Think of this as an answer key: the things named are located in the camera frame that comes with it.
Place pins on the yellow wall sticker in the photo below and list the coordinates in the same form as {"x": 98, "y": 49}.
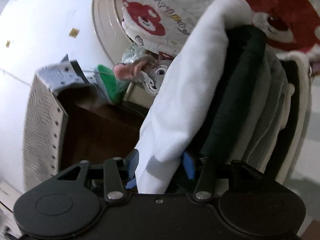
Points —
{"x": 74, "y": 32}
{"x": 9, "y": 43}

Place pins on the grey folded garment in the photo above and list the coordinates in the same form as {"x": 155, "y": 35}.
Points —
{"x": 262, "y": 110}

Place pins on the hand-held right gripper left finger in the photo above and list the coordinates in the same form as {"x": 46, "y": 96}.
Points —
{"x": 133, "y": 166}

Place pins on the clear plastic bag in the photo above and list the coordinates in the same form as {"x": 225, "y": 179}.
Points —
{"x": 132, "y": 52}

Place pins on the green plush item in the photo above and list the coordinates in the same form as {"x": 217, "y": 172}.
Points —
{"x": 110, "y": 85}

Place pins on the white quilted red print bedspread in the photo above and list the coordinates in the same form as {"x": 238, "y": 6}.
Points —
{"x": 180, "y": 7}

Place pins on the white rabbit print t-shirt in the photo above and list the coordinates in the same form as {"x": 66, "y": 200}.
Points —
{"x": 185, "y": 92}

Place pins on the grey rabbit plush toy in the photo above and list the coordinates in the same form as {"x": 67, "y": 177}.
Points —
{"x": 147, "y": 72}

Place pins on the white patterned storage box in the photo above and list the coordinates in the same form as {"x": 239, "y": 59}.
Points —
{"x": 42, "y": 120}

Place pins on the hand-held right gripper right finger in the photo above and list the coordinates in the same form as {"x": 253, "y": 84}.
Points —
{"x": 188, "y": 166}

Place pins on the dark green folded garment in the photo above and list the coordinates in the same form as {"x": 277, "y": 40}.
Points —
{"x": 235, "y": 92}

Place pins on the beige box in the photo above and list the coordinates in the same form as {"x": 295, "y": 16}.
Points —
{"x": 140, "y": 95}

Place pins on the cream folded garment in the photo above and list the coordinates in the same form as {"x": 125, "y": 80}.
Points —
{"x": 297, "y": 135}

